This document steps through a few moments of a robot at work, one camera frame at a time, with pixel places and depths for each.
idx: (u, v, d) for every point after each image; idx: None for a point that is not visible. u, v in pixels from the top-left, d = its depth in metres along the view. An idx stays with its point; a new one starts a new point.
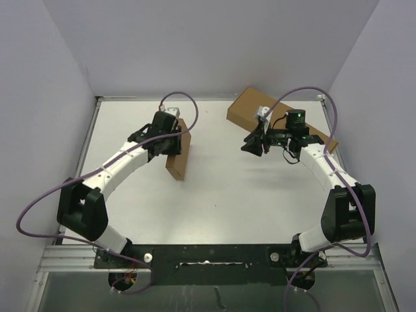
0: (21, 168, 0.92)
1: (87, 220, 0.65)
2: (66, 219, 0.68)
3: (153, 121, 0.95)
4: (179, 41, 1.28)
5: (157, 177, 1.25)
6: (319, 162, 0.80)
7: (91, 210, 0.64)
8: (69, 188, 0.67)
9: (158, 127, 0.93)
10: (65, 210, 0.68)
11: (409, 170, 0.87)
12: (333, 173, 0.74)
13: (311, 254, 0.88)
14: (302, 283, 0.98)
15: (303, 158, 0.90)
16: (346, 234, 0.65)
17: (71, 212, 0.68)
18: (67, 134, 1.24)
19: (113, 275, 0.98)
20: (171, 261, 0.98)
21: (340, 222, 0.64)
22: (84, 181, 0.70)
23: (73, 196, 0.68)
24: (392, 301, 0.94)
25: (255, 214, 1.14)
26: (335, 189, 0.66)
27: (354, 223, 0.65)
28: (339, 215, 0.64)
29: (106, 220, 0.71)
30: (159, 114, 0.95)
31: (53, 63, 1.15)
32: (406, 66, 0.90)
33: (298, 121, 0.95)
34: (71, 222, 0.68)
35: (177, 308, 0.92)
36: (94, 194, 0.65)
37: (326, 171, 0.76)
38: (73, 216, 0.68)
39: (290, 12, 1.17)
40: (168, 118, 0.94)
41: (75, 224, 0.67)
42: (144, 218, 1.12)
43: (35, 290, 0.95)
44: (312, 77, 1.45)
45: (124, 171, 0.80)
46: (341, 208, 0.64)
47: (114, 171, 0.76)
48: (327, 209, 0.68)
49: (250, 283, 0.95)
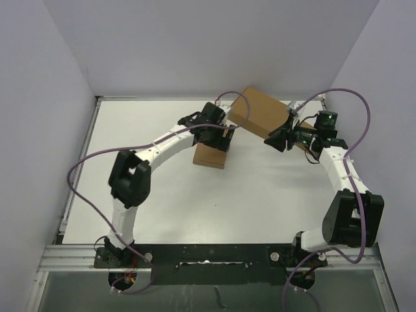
0: (21, 168, 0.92)
1: (134, 186, 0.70)
2: (115, 183, 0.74)
3: (203, 109, 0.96)
4: (180, 41, 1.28)
5: (158, 176, 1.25)
6: (335, 164, 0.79)
7: (139, 179, 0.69)
8: (123, 155, 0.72)
9: (206, 116, 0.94)
10: (116, 174, 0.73)
11: (409, 170, 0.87)
12: (346, 177, 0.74)
13: (310, 253, 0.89)
14: (302, 283, 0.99)
15: (322, 159, 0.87)
16: (343, 238, 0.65)
17: (121, 177, 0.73)
18: (67, 134, 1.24)
19: (113, 275, 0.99)
20: (171, 261, 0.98)
21: (339, 225, 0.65)
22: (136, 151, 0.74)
23: (126, 164, 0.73)
24: (392, 301, 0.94)
25: (255, 214, 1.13)
26: (344, 191, 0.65)
27: (353, 230, 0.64)
28: (340, 218, 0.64)
29: (148, 190, 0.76)
30: (208, 104, 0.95)
31: (53, 62, 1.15)
32: (406, 67, 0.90)
33: (327, 123, 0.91)
34: (117, 187, 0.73)
35: (177, 308, 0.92)
36: (143, 165, 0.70)
37: (340, 174, 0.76)
38: (121, 181, 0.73)
39: (290, 11, 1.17)
40: (216, 110, 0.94)
41: (122, 190, 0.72)
42: (144, 218, 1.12)
43: (35, 289, 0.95)
44: (312, 77, 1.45)
45: (170, 151, 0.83)
46: (344, 212, 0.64)
47: (162, 150, 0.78)
48: (331, 210, 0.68)
49: (250, 283, 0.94)
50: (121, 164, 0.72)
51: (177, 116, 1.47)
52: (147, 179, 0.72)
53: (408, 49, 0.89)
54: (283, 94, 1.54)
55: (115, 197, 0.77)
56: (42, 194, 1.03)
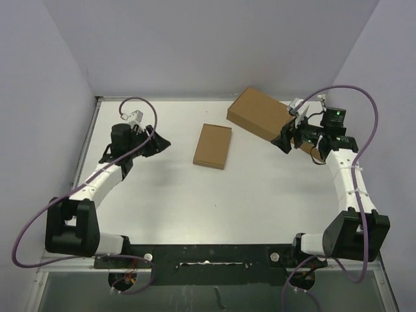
0: (21, 169, 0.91)
1: (83, 230, 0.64)
2: (57, 242, 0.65)
3: (111, 138, 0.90)
4: (180, 41, 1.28)
5: (157, 176, 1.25)
6: (343, 176, 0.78)
7: (86, 219, 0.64)
8: (56, 205, 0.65)
9: (119, 145, 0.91)
10: (55, 232, 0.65)
11: (409, 170, 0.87)
12: (353, 192, 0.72)
13: (308, 257, 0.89)
14: (302, 283, 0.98)
15: (330, 162, 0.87)
16: (343, 254, 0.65)
17: (61, 233, 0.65)
18: (66, 134, 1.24)
19: (113, 275, 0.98)
20: (171, 261, 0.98)
21: (340, 243, 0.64)
22: (68, 196, 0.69)
23: (62, 214, 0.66)
24: (393, 301, 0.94)
25: (255, 215, 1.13)
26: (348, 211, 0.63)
27: (353, 249, 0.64)
28: (341, 237, 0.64)
29: (98, 232, 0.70)
30: (114, 132, 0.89)
31: (52, 62, 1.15)
32: (405, 67, 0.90)
33: (335, 119, 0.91)
34: (63, 244, 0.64)
35: (177, 308, 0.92)
36: (84, 204, 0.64)
37: (347, 188, 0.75)
38: (65, 236, 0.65)
39: (290, 12, 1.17)
40: (125, 133, 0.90)
41: (69, 242, 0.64)
42: (144, 218, 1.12)
43: (35, 290, 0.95)
44: (312, 77, 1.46)
45: (104, 186, 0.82)
46: (347, 232, 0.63)
47: (96, 186, 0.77)
48: (333, 225, 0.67)
49: (250, 283, 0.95)
50: (58, 216, 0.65)
51: (177, 116, 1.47)
52: (93, 218, 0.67)
53: (407, 49, 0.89)
54: (283, 94, 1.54)
55: None
56: (42, 195, 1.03)
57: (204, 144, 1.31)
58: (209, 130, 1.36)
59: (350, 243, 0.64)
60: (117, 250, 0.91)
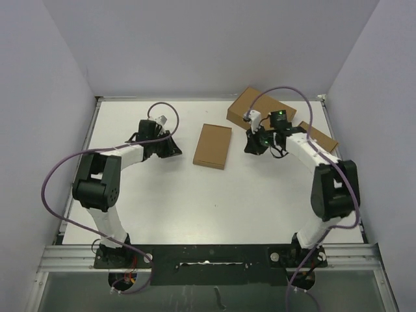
0: (21, 168, 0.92)
1: (109, 177, 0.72)
2: (82, 187, 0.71)
3: (138, 129, 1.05)
4: (180, 41, 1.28)
5: (157, 176, 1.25)
6: (304, 149, 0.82)
7: (114, 168, 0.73)
8: (89, 156, 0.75)
9: (145, 134, 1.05)
10: (82, 178, 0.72)
11: (409, 170, 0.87)
12: (317, 155, 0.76)
13: (311, 249, 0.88)
14: (302, 283, 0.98)
15: (291, 149, 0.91)
16: (333, 210, 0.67)
17: (88, 180, 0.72)
18: (66, 134, 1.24)
19: (114, 275, 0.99)
20: (171, 261, 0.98)
21: (327, 199, 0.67)
22: (99, 153, 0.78)
23: (92, 166, 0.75)
24: (392, 301, 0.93)
25: (255, 215, 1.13)
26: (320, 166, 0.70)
27: (340, 198, 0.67)
28: (325, 190, 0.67)
29: (117, 192, 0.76)
30: (143, 121, 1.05)
31: (52, 63, 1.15)
32: (406, 67, 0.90)
33: (281, 118, 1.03)
34: (87, 189, 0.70)
35: (177, 309, 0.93)
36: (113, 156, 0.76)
37: (310, 153, 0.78)
38: (89, 183, 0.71)
39: (290, 12, 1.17)
40: (151, 125, 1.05)
41: (93, 188, 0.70)
42: (143, 218, 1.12)
43: (35, 290, 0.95)
44: (312, 77, 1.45)
45: (127, 158, 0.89)
46: (326, 181, 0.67)
47: (123, 151, 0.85)
48: (314, 186, 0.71)
49: (250, 283, 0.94)
50: (88, 164, 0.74)
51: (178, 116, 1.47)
52: (118, 173, 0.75)
53: (408, 49, 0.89)
54: (283, 95, 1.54)
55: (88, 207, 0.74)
56: (42, 194, 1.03)
57: (205, 145, 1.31)
58: (209, 130, 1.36)
59: (334, 194, 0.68)
60: (121, 238, 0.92)
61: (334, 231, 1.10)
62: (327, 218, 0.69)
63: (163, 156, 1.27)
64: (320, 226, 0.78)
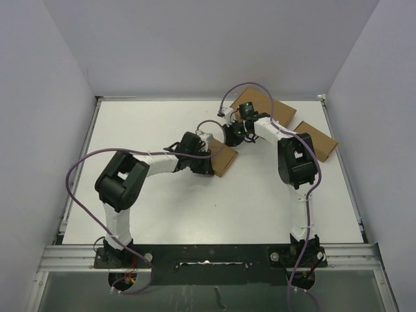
0: (21, 168, 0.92)
1: (130, 183, 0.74)
2: (105, 182, 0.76)
3: (182, 139, 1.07)
4: (179, 41, 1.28)
5: (157, 179, 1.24)
6: (267, 129, 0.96)
7: (138, 175, 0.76)
8: (121, 155, 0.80)
9: (185, 146, 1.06)
10: (108, 174, 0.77)
11: (409, 170, 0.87)
12: (279, 132, 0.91)
13: (305, 240, 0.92)
14: (302, 283, 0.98)
15: (257, 130, 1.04)
16: (298, 175, 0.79)
17: (112, 177, 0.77)
18: (67, 134, 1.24)
19: (114, 275, 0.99)
20: (171, 261, 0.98)
21: (292, 167, 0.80)
22: (132, 155, 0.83)
23: (121, 165, 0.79)
24: (392, 301, 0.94)
25: (255, 216, 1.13)
26: (283, 142, 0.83)
27: (303, 165, 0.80)
28: (288, 160, 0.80)
29: (136, 197, 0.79)
30: (188, 134, 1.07)
31: (52, 62, 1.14)
32: (405, 66, 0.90)
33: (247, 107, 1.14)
34: (108, 186, 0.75)
35: (177, 309, 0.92)
36: (142, 164, 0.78)
37: (273, 132, 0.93)
38: (112, 181, 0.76)
39: (290, 11, 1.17)
40: (194, 140, 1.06)
41: (114, 187, 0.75)
42: (146, 219, 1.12)
43: (35, 290, 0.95)
44: (312, 77, 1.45)
45: (158, 166, 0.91)
46: (288, 151, 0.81)
47: (155, 159, 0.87)
48: (281, 159, 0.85)
49: (250, 283, 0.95)
50: (117, 162, 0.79)
51: (206, 127, 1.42)
52: (142, 181, 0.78)
53: (407, 48, 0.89)
54: (283, 94, 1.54)
55: (106, 202, 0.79)
56: (42, 194, 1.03)
57: (223, 157, 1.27)
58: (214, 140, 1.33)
59: (297, 163, 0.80)
60: (125, 241, 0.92)
61: (335, 231, 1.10)
62: (296, 184, 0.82)
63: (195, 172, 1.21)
64: (298, 199, 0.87)
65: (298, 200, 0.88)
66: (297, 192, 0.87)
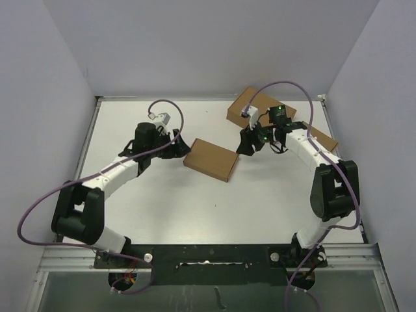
0: (21, 168, 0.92)
1: (88, 218, 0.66)
2: (62, 223, 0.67)
3: (134, 136, 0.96)
4: (180, 41, 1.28)
5: (157, 179, 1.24)
6: (304, 146, 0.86)
7: (93, 208, 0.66)
8: (68, 188, 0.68)
9: (142, 143, 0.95)
10: (62, 214, 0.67)
11: (409, 170, 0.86)
12: (318, 154, 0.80)
13: (311, 249, 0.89)
14: (302, 283, 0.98)
15: (290, 144, 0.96)
16: (333, 210, 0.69)
17: (67, 216, 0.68)
18: (66, 134, 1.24)
19: (113, 275, 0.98)
20: (171, 261, 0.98)
21: (327, 199, 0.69)
22: (82, 182, 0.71)
23: (73, 198, 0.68)
24: (392, 301, 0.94)
25: (255, 216, 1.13)
26: (322, 167, 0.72)
27: (340, 199, 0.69)
28: (325, 192, 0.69)
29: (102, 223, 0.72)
30: (140, 129, 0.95)
31: (52, 62, 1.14)
32: (405, 67, 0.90)
33: (279, 114, 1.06)
34: (66, 227, 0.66)
35: (177, 308, 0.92)
36: (94, 192, 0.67)
37: (312, 152, 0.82)
38: (70, 220, 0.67)
39: (290, 11, 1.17)
40: (148, 132, 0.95)
41: (73, 227, 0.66)
42: (125, 218, 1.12)
43: (35, 290, 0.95)
44: (312, 77, 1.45)
45: (117, 181, 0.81)
46: (325, 179, 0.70)
47: (110, 177, 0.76)
48: (314, 186, 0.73)
49: (250, 283, 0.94)
50: (68, 197, 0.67)
51: (217, 138, 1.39)
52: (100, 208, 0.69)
53: (407, 48, 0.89)
54: (283, 94, 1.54)
55: None
56: (41, 195, 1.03)
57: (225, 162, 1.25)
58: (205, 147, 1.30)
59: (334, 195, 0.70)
60: (117, 249, 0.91)
61: (334, 231, 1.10)
62: (326, 218, 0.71)
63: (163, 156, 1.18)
64: (320, 226, 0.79)
65: (319, 227, 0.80)
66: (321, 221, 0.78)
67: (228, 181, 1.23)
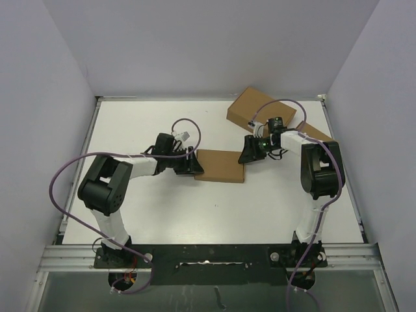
0: (21, 168, 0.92)
1: (116, 183, 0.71)
2: (89, 188, 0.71)
3: (156, 142, 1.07)
4: (180, 41, 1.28)
5: (157, 179, 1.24)
6: (292, 136, 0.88)
7: (123, 175, 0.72)
8: (102, 158, 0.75)
9: (160, 149, 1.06)
10: (91, 178, 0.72)
11: (410, 170, 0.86)
12: (305, 140, 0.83)
13: (309, 243, 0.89)
14: (302, 283, 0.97)
15: (283, 143, 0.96)
16: (321, 184, 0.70)
17: (95, 181, 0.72)
18: (66, 134, 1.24)
19: (113, 275, 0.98)
20: (171, 261, 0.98)
21: (314, 173, 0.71)
22: (113, 156, 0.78)
23: (103, 168, 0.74)
24: (392, 301, 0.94)
25: (255, 216, 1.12)
26: (307, 144, 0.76)
27: (327, 174, 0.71)
28: (312, 166, 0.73)
29: (122, 199, 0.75)
30: (161, 136, 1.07)
31: (52, 62, 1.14)
32: (405, 67, 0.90)
33: (277, 123, 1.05)
34: (93, 190, 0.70)
35: (177, 308, 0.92)
36: (125, 164, 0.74)
37: (297, 139, 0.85)
38: (95, 185, 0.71)
39: (290, 12, 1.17)
40: (168, 140, 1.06)
41: (99, 191, 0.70)
42: (128, 218, 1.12)
43: (35, 290, 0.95)
44: (312, 78, 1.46)
45: (139, 168, 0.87)
46: (309, 156, 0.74)
47: (136, 160, 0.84)
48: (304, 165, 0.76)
49: (250, 283, 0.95)
50: (99, 165, 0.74)
51: (217, 138, 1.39)
52: (125, 181, 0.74)
53: (408, 48, 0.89)
54: (283, 94, 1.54)
55: (93, 208, 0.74)
56: (41, 194, 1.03)
57: (231, 164, 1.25)
58: (208, 153, 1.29)
59: (320, 171, 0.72)
60: (122, 240, 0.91)
61: (334, 231, 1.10)
62: (315, 194, 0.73)
63: (178, 173, 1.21)
64: (312, 208, 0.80)
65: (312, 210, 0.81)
66: (313, 201, 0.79)
67: (244, 181, 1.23)
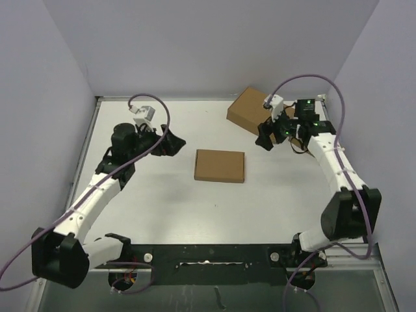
0: (21, 167, 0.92)
1: (67, 266, 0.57)
2: (42, 270, 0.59)
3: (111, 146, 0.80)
4: (180, 41, 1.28)
5: (157, 179, 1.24)
6: (327, 156, 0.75)
7: (68, 257, 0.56)
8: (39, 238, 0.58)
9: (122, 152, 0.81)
10: (39, 260, 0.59)
11: (410, 170, 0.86)
12: (342, 173, 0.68)
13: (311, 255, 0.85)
14: (302, 283, 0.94)
15: (312, 146, 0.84)
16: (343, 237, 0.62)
17: (47, 260, 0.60)
18: (66, 134, 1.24)
19: (113, 275, 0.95)
20: (171, 261, 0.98)
21: (340, 227, 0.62)
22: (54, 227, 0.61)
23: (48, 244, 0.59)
24: (392, 301, 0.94)
25: (254, 217, 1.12)
26: (342, 192, 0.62)
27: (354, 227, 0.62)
28: (340, 220, 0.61)
29: (88, 260, 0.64)
30: (114, 136, 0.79)
31: (52, 63, 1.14)
32: (405, 66, 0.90)
33: (307, 108, 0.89)
34: (48, 272, 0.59)
35: (177, 308, 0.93)
36: (68, 240, 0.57)
37: (335, 168, 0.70)
38: (49, 266, 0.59)
39: (290, 11, 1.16)
40: (126, 138, 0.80)
41: (54, 273, 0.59)
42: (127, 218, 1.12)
43: (35, 289, 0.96)
44: (312, 77, 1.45)
45: (97, 208, 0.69)
46: (343, 209, 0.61)
47: (87, 211, 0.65)
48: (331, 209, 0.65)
49: (249, 283, 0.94)
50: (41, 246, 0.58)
51: (217, 138, 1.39)
52: (80, 251, 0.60)
53: (407, 48, 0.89)
54: (283, 94, 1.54)
55: None
56: (41, 195, 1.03)
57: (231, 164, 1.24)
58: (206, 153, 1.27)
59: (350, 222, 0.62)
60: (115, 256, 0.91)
61: None
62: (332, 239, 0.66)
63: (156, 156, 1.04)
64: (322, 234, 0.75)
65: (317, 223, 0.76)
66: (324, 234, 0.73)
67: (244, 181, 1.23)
